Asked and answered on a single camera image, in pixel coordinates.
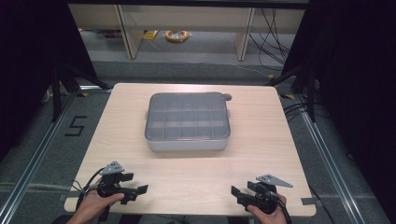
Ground person's right hand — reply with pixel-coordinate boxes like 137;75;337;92
247;193;289;224

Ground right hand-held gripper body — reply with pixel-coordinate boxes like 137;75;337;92
251;174;294;215

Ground beige wooden shelf unit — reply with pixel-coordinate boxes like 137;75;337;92
67;3;306;62

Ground black tape floor mark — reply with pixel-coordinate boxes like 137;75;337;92
64;115;89;137

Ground grey compartment box with clear lid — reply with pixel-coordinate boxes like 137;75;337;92
144;91;232;153

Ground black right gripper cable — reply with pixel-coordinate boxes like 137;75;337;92
263;189;293;224

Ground black floor cables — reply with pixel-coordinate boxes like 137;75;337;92
282;102;314;123

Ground person's left hand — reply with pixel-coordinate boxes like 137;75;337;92
66;189;126;224

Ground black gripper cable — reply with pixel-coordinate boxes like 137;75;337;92
263;189;293;224
72;166;107;223

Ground bundle of hanging black cables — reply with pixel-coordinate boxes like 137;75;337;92
247;7;297;73

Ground black metal stand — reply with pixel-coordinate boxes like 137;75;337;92
266;64;319;123
50;63;110;123

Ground black curtain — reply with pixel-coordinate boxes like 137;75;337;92
266;0;396;224
0;0;110;164

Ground aluminium floor rail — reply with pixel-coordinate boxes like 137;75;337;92
0;92;79;224
294;92;369;224

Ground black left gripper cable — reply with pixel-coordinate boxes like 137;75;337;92
72;166;107;223

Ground yellow flat packet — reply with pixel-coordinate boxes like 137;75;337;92
142;30;160;41

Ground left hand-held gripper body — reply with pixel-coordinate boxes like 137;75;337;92
97;160;126;199

